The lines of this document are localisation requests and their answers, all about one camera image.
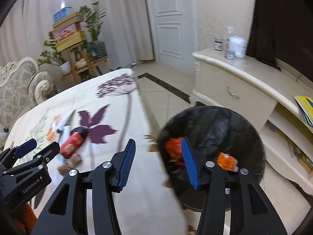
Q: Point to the orange printed clear wrapper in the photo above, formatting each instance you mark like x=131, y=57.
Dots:
x=51, y=134

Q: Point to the wooden plant stand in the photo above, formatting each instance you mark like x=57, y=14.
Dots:
x=82, y=64

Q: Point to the clear spray bottle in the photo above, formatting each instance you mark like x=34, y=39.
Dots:
x=229, y=35

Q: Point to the floral cream tablecloth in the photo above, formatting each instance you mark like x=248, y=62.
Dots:
x=110, y=107

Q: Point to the white panel door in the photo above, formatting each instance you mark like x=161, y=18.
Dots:
x=174, y=32

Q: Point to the red bottle black cap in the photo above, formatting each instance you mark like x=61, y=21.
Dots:
x=75, y=140

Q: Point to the cream ornate armchair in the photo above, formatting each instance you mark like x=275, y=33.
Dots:
x=23, y=86

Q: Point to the black lined trash bin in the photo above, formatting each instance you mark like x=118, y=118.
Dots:
x=210, y=130

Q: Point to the orange crumpled wrapper in bin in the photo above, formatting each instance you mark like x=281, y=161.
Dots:
x=227, y=162

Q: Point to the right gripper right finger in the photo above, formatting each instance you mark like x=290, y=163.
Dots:
x=251, y=210

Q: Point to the yellow book on shelf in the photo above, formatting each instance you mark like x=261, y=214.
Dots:
x=305, y=106

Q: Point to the tall plant in dark pot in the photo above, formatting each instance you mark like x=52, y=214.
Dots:
x=92, y=17

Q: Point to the pink printed box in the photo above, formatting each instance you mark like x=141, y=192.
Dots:
x=67, y=31

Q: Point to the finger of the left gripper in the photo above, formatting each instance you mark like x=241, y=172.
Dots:
x=49, y=152
x=25, y=148

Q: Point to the plant in white pot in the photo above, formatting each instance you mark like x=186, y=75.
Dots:
x=52, y=57

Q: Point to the small labelled jar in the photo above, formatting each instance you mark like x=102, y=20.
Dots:
x=229, y=54

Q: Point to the orange plastic bag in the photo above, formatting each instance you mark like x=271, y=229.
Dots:
x=173, y=148

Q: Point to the stacked yellow gift boxes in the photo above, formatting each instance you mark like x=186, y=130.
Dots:
x=75, y=17

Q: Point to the blue small box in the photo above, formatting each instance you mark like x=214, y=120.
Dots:
x=61, y=13

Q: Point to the cream sideboard cabinet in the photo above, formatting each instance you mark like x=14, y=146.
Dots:
x=265, y=97

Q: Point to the checkered fabric bow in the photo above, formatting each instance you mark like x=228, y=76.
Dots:
x=70, y=164

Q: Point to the small dark tin can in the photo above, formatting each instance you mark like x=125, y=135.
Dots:
x=218, y=44

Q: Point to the white pleated curtain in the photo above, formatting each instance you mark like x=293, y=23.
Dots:
x=125, y=32

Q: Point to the white paper sleeve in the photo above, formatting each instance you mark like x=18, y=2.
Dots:
x=65, y=134

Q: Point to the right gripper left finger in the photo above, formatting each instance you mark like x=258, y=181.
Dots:
x=65, y=212

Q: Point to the dark brown curtain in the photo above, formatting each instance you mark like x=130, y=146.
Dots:
x=282, y=29

